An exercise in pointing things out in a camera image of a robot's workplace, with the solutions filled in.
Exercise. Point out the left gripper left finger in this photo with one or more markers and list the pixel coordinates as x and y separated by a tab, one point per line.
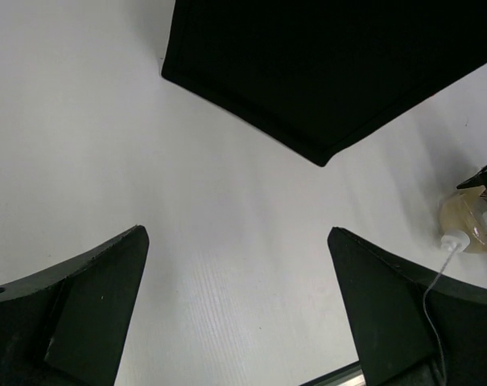
67	324

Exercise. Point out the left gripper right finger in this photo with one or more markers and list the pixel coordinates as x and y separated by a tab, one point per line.
409	326

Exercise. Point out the black canvas bag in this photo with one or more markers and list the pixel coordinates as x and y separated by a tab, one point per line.
319	76

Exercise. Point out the amber soap refill bottle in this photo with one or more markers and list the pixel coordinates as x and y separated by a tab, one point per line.
466	210

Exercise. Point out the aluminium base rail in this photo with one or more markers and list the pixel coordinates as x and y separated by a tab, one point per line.
349	375

